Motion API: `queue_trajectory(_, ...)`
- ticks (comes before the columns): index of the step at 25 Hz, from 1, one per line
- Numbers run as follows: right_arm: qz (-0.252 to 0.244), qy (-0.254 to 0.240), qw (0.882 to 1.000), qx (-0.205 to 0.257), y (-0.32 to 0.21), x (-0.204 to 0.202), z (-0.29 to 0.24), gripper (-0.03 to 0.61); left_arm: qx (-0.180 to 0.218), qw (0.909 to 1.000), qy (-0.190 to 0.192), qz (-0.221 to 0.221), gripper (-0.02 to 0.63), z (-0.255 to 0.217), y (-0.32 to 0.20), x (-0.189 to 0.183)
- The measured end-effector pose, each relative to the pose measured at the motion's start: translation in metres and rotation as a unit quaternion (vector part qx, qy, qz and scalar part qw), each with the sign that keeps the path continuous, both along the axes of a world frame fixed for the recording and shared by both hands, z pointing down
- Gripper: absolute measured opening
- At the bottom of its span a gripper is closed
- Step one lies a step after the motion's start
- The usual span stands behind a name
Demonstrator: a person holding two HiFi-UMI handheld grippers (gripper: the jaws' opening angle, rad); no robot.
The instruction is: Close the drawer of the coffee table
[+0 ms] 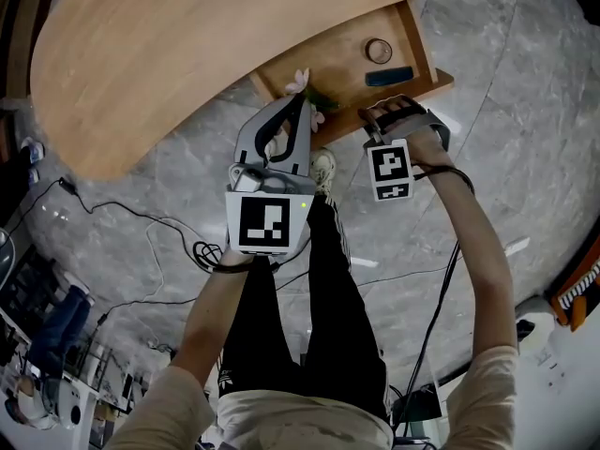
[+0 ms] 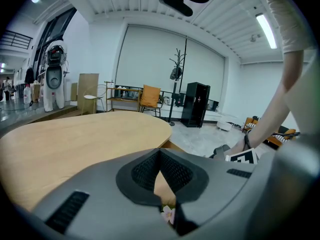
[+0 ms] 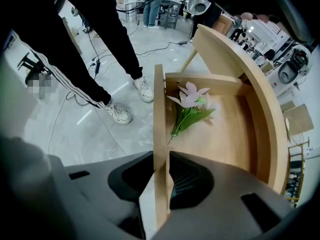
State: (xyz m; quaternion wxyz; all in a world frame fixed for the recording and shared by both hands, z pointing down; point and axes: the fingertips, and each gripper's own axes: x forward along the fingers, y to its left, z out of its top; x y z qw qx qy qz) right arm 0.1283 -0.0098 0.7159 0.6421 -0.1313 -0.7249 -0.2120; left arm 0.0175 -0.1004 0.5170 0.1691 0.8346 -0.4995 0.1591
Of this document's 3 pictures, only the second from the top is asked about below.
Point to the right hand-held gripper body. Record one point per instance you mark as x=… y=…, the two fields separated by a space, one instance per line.
x=243 y=156

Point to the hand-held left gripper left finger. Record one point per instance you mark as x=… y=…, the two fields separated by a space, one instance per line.
x=100 y=184

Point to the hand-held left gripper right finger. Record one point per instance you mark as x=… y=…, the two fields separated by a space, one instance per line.
x=225 y=189

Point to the person's right forearm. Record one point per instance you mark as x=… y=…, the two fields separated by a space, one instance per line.
x=265 y=119

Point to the wooden coffee table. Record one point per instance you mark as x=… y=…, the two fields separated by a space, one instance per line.
x=75 y=144

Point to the white low stool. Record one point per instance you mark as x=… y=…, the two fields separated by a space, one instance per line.
x=224 y=126

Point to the pink artificial flower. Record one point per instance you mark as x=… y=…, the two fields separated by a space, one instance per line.
x=168 y=214

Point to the black tall cabinet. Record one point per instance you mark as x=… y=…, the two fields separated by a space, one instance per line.
x=195 y=104

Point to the wooden shelf rack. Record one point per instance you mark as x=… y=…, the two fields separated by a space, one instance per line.
x=122 y=99

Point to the tall cardboard board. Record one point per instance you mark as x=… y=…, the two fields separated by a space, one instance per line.
x=87 y=91

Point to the black coat stand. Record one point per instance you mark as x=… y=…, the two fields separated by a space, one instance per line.
x=176 y=89

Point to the chair with orange cushion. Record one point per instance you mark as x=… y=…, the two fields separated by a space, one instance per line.
x=150 y=96

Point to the person's white t-shirt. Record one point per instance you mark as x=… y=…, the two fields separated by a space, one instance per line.
x=297 y=59

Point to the clear water jug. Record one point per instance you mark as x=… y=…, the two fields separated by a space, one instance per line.
x=27 y=95

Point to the long ceiling light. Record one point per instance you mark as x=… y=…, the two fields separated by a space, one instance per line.
x=266 y=30

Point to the white roller blinds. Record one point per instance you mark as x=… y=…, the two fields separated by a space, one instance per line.
x=150 y=59

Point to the black head-mounted camera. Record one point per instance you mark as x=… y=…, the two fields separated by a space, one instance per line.
x=176 y=5

